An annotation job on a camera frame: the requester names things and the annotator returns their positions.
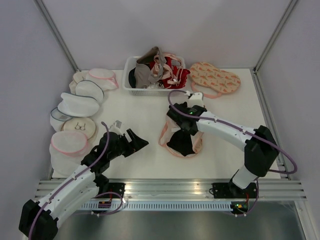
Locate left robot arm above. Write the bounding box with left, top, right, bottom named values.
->
left=18, top=129, right=149, bottom=240

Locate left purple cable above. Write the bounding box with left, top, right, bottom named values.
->
left=26, top=121, right=126, bottom=240

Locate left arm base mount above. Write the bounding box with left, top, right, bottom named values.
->
left=97, top=182, right=126, bottom=199

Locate white slotted cable duct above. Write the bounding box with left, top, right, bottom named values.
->
left=79, top=200, right=232, bottom=212

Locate blue trimmed mesh bag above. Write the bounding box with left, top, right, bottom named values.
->
left=50, top=107, right=72, bottom=132

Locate right aluminium frame post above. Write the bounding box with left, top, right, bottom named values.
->
left=252, top=0, right=300, bottom=74

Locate cream round laundry bag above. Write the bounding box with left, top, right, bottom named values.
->
left=69, top=70, right=88, bottom=94

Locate white plastic basket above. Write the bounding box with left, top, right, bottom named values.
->
left=122, top=56, right=172, bottom=97

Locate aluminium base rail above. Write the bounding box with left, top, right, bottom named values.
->
left=34, top=68, right=308, bottom=201

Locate floral mesh laundry bag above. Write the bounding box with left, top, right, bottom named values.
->
left=158, top=116, right=203, bottom=158

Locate taupe bra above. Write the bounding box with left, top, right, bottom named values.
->
left=134, top=46, right=166, bottom=89

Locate beige bag with bra print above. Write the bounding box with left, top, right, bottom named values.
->
left=61, top=117, right=98, bottom=142

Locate large white mesh bag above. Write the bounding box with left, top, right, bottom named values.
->
left=57, top=92, right=100, bottom=117

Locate front pink trimmed mesh bag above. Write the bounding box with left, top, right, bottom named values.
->
left=49, top=130, right=90, bottom=177

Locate pink trimmed white mesh bag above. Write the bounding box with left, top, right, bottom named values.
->
left=85, top=68, right=119, bottom=91

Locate pink bra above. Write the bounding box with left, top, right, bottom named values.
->
left=151, top=52, right=184, bottom=89

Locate grey trimmed white mesh bag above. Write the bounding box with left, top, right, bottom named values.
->
left=75, top=80, right=105, bottom=105

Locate red bra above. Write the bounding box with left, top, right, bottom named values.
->
left=158, top=54, right=191, bottom=89

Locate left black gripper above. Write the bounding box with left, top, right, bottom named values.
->
left=108, top=128, right=149, bottom=161

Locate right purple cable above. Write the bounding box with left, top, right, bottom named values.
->
left=167, top=90, right=298, bottom=218

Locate black bra from bag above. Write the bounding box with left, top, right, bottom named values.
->
left=166, top=130, right=195, bottom=157

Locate left aluminium frame post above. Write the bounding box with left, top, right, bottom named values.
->
left=33, top=0, right=80, bottom=72

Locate purple cable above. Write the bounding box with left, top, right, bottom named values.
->
left=167, top=90, right=298, bottom=218
left=26, top=121, right=126, bottom=240

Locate aluminium frame post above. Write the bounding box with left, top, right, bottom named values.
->
left=252, top=0, right=300, bottom=74
left=33, top=0, right=80, bottom=72

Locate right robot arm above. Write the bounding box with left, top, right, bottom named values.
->
left=159, top=102, right=279, bottom=198

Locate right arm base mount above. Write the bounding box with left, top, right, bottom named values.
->
left=210, top=182, right=258, bottom=199

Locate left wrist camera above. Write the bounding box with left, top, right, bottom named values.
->
left=109, top=120, right=124, bottom=135

